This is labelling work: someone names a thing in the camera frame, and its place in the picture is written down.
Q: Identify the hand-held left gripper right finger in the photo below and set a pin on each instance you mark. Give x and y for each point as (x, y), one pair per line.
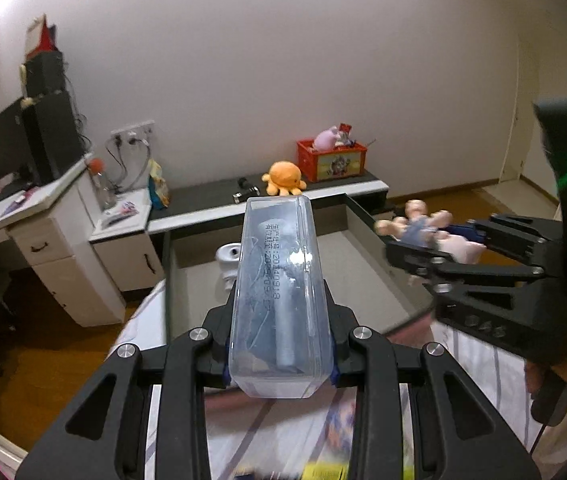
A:
(346, 332)

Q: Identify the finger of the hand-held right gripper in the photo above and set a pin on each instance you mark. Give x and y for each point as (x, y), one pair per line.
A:
(413, 257)
(518, 240)

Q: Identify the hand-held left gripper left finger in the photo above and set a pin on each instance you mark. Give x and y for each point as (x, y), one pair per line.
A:
(213, 332)

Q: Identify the small doll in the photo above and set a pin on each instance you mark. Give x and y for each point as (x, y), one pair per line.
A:
(416, 222)

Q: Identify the pink storage box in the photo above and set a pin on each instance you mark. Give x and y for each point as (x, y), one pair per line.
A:
(198, 285)

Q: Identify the clear plastic case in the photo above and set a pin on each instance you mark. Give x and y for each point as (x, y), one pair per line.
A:
(278, 285)

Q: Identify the white round device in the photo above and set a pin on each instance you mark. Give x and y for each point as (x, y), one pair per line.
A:
(226, 260)

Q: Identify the white low cabinet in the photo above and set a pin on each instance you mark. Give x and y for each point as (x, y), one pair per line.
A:
(123, 260)

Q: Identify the red toy crate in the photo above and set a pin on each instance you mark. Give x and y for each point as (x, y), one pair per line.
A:
(336, 165)

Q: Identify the striped tablecloth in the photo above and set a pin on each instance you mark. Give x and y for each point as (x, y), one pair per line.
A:
(478, 370)

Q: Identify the dark low bench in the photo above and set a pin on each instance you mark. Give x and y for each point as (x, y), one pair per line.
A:
(198, 202)

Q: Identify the small toy figure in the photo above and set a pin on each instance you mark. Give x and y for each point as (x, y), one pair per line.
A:
(347, 135)

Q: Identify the black flashlight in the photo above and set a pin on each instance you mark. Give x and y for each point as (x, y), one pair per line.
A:
(246, 194)

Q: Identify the pink plush toy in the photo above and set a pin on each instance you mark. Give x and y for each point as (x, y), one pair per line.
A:
(326, 138)

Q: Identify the colourful magazine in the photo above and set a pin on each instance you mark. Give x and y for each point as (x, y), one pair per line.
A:
(119, 211)

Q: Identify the orange octopus plush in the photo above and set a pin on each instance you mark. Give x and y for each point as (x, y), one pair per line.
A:
(283, 176)

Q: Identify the yellow blue snack bag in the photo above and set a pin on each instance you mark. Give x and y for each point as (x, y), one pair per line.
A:
(159, 187)

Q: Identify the white desk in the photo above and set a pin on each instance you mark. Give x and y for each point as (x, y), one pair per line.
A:
(63, 240)

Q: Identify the clear bottle orange cap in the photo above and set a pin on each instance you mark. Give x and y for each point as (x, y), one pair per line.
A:
(103, 185)

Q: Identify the black keyboard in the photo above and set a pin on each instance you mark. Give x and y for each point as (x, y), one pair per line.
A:
(9, 191)

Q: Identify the black computer tower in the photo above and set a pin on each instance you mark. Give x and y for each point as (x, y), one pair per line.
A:
(53, 135)

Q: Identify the black monitor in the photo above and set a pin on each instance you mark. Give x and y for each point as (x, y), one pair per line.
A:
(0, 145)

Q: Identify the small black speaker box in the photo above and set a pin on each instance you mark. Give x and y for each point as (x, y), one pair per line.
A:
(45, 75)

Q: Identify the red white box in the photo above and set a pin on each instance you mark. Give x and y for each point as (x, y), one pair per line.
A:
(40, 37)

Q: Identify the white wall socket strip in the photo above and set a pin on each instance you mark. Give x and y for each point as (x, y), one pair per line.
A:
(133, 131)

